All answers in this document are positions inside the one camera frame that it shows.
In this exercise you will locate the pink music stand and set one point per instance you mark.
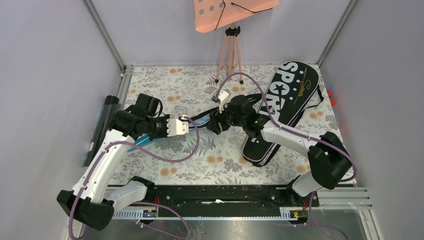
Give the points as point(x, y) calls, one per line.
point(210, 15)

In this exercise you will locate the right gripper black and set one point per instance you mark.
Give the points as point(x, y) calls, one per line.
point(216, 117)

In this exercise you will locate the blue racket bag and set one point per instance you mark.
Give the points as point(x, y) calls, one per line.
point(200, 121)

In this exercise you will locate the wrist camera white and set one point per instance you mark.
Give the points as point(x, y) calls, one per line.
point(222, 99)
point(177, 126)

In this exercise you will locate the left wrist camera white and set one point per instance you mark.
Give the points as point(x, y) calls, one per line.
point(177, 126)

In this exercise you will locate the black sport racket bag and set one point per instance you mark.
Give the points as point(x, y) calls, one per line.
point(294, 88)

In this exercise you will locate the black shuttlecock tube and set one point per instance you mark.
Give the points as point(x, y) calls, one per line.
point(109, 108)

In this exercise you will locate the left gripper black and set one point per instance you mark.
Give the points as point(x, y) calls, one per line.
point(164, 118)

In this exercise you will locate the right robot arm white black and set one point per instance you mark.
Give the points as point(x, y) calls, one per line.
point(328, 160)

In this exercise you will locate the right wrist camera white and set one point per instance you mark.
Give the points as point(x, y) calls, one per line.
point(222, 99)

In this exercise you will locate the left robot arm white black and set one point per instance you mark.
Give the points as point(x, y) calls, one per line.
point(88, 202)

